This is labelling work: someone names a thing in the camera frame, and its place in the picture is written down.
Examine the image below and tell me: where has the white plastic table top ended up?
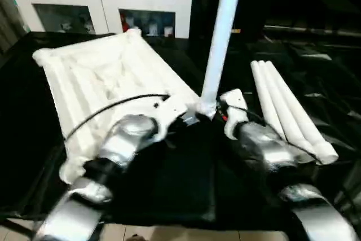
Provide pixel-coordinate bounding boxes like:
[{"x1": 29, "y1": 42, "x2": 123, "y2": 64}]
[{"x1": 32, "y1": 28, "x2": 202, "y2": 184}]

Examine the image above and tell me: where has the white cabinet with glass doors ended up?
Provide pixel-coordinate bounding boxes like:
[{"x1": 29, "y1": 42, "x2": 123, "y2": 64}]
[{"x1": 7, "y1": 0, "x2": 194, "y2": 38}]

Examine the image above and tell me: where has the grey curtain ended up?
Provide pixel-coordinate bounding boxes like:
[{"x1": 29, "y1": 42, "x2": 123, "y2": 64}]
[{"x1": 0, "y1": 0, "x2": 28, "y2": 54}]

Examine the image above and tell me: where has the white plastic table leg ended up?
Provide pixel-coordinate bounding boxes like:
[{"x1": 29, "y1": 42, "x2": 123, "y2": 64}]
[
  {"x1": 265, "y1": 60, "x2": 340, "y2": 165},
  {"x1": 196, "y1": 0, "x2": 245, "y2": 119},
  {"x1": 257, "y1": 60, "x2": 316, "y2": 154},
  {"x1": 250, "y1": 60, "x2": 288, "y2": 140}
]

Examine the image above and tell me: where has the black mat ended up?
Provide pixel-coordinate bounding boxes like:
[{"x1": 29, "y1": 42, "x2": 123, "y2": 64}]
[{"x1": 0, "y1": 30, "x2": 361, "y2": 225}]

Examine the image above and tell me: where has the grey metal rail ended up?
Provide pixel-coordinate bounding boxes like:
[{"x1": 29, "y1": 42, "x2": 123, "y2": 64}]
[{"x1": 264, "y1": 24, "x2": 361, "y2": 38}]

